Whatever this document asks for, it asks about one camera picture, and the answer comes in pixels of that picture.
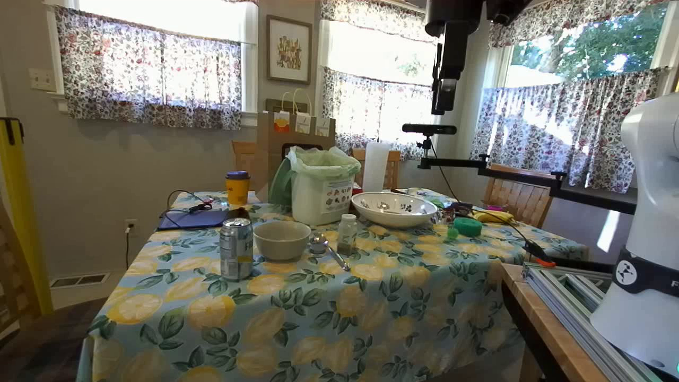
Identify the metal spoon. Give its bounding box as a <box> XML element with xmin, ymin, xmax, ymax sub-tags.
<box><xmin>310</xmin><ymin>233</ymin><xmax>348</xmax><ymax>269</ymax></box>

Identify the floral curtain right window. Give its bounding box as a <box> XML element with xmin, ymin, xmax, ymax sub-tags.
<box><xmin>472</xmin><ymin>67</ymin><xmax>670</xmax><ymax>193</ymax></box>

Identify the lemon print tablecloth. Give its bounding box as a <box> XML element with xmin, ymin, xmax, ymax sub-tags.
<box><xmin>77</xmin><ymin>221</ymin><xmax>587</xmax><ymax>382</ymax></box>

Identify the floral curtain left window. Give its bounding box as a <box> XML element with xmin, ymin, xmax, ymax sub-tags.
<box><xmin>56</xmin><ymin>9</ymin><xmax>245</xmax><ymax>130</ymax></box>

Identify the white wide serving bowl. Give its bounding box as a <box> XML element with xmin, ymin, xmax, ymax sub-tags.
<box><xmin>351</xmin><ymin>193</ymin><xmax>440</xmax><ymax>229</ymax></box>

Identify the grey ceramic bowl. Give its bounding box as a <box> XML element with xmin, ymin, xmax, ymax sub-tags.
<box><xmin>256</xmin><ymin>221</ymin><xmax>310</xmax><ymax>260</ymax></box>

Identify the framed floral picture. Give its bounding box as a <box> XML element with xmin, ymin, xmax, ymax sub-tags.
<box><xmin>268</xmin><ymin>15</ymin><xmax>312</xmax><ymax>85</ymax></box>

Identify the yellow cloth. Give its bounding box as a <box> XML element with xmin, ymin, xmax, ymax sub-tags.
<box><xmin>474</xmin><ymin>210</ymin><xmax>515</xmax><ymax>225</ymax></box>

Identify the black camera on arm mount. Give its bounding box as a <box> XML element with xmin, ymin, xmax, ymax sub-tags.
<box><xmin>401</xmin><ymin>123</ymin><xmax>637</xmax><ymax>215</ymax></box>

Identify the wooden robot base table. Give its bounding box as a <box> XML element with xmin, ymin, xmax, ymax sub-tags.
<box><xmin>498</xmin><ymin>264</ymin><xmax>606</xmax><ymax>382</ymax></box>

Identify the silver soda can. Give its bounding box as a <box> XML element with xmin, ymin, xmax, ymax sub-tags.
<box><xmin>222</xmin><ymin>218</ymin><xmax>252</xmax><ymax>281</ymax></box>

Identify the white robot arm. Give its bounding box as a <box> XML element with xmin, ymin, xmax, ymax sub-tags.
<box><xmin>425</xmin><ymin>0</ymin><xmax>679</xmax><ymax>375</ymax></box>

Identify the dark blue notebook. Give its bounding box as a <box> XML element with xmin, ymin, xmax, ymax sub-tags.
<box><xmin>158</xmin><ymin>210</ymin><xmax>226</xmax><ymax>232</ymax></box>

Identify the yellow board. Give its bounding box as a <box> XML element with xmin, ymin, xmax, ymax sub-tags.
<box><xmin>0</xmin><ymin>116</ymin><xmax>54</xmax><ymax>315</ymax></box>

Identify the yellow jar with dark lid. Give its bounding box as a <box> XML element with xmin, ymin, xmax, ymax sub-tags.
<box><xmin>226</xmin><ymin>169</ymin><xmax>250</xmax><ymax>207</ymax></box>

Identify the wooden chair right side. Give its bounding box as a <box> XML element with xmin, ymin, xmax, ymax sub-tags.
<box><xmin>482</xmin><ymin>166</ymin><xmax>557</xmax><ymax>226</ymax></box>

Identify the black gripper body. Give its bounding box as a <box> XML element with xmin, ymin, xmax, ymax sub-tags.
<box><xmin>425</xmin><ymin>0</ymin><xmax>530</xmax><ymax>115</ymax></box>

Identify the green scrub sponge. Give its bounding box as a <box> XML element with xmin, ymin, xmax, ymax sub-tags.
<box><xmin>452</xmin><ymin>217</ymin><xmax>482</xmax><ymax>237</ymax></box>

